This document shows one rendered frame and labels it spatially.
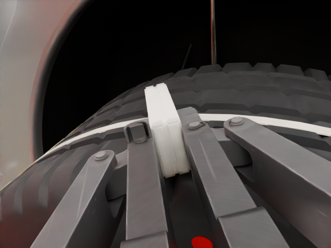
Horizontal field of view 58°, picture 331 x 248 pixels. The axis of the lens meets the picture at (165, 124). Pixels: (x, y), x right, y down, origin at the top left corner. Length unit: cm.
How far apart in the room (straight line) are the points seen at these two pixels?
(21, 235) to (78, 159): 8
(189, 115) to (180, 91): 13
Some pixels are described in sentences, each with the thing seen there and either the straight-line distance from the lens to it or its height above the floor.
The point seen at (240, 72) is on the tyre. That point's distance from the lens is 32.
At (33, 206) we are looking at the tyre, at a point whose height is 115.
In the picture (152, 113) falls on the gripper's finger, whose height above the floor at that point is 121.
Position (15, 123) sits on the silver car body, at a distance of 65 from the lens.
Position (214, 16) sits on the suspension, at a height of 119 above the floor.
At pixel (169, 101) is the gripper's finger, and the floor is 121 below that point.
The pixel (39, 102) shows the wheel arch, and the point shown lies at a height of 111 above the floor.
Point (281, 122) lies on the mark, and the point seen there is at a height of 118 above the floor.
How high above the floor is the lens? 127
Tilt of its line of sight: 25 degrees down
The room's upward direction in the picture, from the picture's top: 9 degrees counter-clockwise
